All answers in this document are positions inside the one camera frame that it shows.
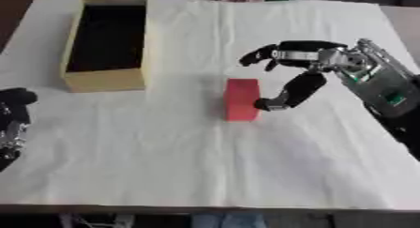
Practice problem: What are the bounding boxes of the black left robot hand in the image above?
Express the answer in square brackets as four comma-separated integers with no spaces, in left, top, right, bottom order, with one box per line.
[0,87,39,173]

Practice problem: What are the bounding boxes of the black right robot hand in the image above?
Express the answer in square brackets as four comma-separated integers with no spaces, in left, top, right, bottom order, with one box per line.
[237,39,353,113]

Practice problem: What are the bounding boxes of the tan cardboard box black inside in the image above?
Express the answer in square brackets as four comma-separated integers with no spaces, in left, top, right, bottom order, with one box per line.
[59,0,151,94]

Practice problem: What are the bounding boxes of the red rectangular block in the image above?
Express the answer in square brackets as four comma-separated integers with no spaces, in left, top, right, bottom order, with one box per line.
[221,78,263,123]

